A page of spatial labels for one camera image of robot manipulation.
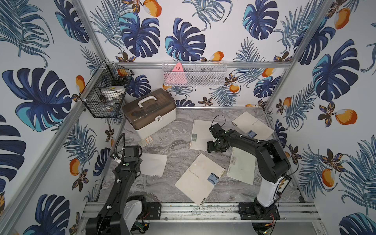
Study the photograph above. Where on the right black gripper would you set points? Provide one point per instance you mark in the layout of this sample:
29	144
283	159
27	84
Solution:
210	149

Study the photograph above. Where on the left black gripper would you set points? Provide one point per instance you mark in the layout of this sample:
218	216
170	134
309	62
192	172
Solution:
129	160

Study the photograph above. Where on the cream spiral notebook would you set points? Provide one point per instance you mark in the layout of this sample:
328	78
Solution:
201	135

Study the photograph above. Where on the large cream notebook blue label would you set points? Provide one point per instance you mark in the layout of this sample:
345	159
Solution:
200	179

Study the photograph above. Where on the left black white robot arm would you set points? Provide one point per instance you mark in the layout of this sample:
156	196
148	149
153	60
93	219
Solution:
119	214

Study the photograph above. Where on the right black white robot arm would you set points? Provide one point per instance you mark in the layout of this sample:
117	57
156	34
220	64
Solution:
272	161

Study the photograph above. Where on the cream notebook back right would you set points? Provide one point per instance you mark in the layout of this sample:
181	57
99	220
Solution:
252	127

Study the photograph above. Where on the small card on table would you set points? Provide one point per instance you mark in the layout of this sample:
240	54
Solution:
147	141

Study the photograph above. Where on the pale green spiral notebook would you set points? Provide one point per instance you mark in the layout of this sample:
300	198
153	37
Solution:
242	166

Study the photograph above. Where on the green circuit board left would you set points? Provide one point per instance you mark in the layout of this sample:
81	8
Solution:
142	227

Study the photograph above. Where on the brown lid storage box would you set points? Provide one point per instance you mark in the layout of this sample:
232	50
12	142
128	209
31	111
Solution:
150	113

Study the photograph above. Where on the white bowl in basket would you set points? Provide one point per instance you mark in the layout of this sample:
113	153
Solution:
113	92

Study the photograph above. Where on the pink triangle item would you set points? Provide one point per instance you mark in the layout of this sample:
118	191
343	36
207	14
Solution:
177	76

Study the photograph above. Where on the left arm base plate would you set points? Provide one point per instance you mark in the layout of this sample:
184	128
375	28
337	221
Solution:
151	211

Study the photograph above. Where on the aluminium front rail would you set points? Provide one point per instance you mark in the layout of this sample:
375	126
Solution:
228	212

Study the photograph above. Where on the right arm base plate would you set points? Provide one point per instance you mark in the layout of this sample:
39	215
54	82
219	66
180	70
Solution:
255	211

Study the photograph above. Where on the black wire basket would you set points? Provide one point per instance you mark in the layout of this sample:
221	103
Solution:
105	76

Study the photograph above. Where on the white mesh wall shelf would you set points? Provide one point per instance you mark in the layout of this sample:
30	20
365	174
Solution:
200	73

